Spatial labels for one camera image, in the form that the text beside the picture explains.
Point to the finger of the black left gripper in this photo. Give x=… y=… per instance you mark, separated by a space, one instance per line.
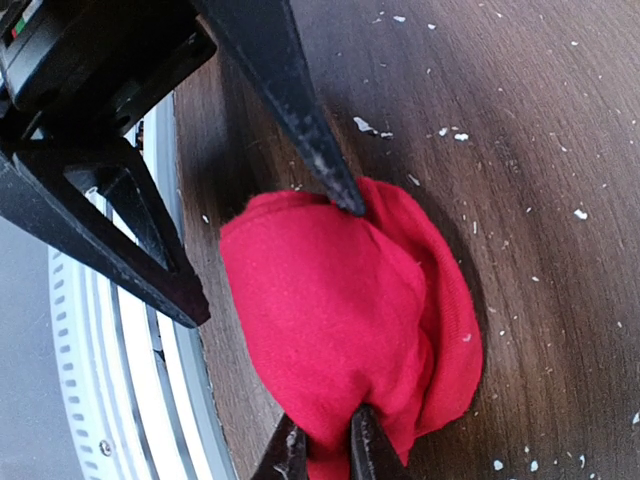
x=98 y=204
x=263 y=39

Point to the red sock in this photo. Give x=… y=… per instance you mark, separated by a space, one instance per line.
x=340 y=311

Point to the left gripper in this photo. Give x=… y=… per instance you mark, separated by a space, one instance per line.
x=81 y=74

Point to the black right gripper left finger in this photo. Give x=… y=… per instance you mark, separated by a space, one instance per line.
x=285 y=457

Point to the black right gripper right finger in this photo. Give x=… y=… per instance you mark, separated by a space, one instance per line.
x=372 y=454

